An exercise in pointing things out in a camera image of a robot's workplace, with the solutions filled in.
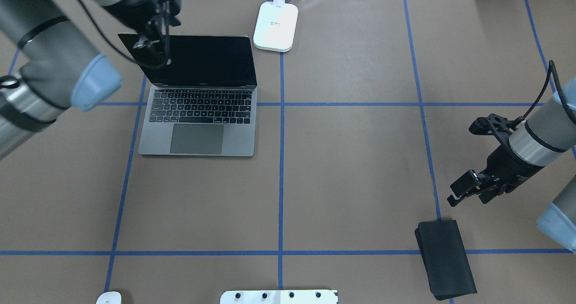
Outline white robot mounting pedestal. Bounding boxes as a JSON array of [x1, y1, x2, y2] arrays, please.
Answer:
[[220, 289, 339, 304]]

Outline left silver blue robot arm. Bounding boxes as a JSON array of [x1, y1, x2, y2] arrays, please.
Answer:
[[0, 0, 182, 158]]

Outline grey laptop computer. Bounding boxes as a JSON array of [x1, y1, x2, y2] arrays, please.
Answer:
[[138, 34, 258, 157]]

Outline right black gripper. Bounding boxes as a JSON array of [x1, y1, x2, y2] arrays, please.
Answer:
[[447, 114, 543, 207]]

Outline white desk lamp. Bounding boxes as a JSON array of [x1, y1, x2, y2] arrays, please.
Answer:
[[252, 0, 300, 53]]

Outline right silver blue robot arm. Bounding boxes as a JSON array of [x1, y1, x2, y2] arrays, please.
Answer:
[[448, 80, 575, 206]]

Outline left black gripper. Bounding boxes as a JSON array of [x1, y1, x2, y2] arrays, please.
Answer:
[[103, 0, 182, 49]]

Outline white computer mouse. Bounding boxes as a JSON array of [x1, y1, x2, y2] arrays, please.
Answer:
[[95, 291, 122, 304]]

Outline black mouse pad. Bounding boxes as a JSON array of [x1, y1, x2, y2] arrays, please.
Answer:
[[415, 219, 477, 301]]

